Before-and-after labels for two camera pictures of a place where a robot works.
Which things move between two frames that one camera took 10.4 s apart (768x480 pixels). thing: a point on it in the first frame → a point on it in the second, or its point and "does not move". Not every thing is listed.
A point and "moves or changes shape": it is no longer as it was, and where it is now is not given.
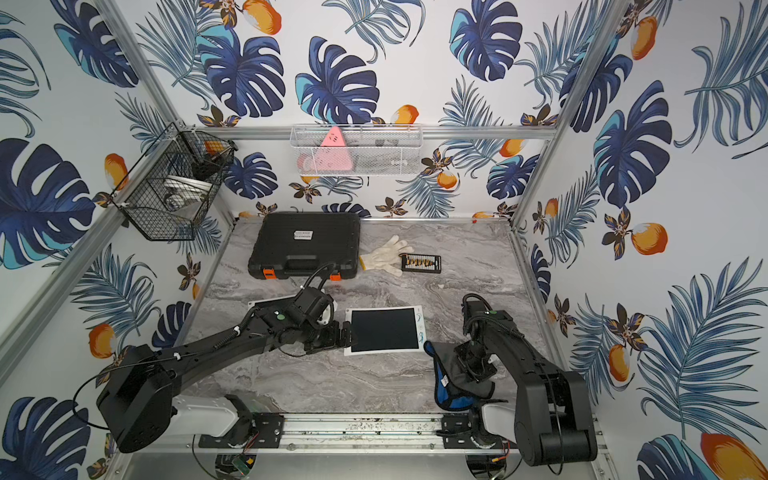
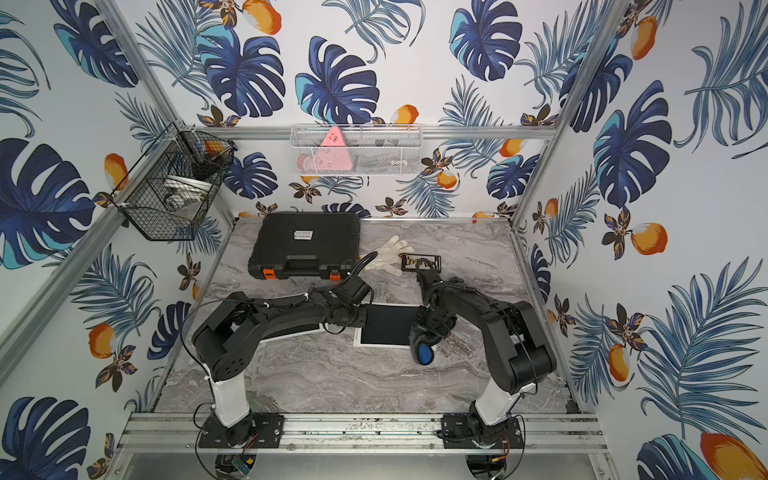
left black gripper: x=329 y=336 → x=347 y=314
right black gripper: x=477 y=373 → x=442 y=331
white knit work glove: x=386 y=257 does not move
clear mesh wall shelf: x=358 y=149 does not move
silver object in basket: x=181 y=192 does not move
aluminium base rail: x=206 y=432 does not move
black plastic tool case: x=297 y=245 does not move
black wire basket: x=171 y=184 does not move
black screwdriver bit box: x=419 y=263 does not move
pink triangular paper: x=333 y=154 does not move
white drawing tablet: x=375 y=330 moves or changes shape
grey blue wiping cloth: x=454 y=388 → x=422 y=343
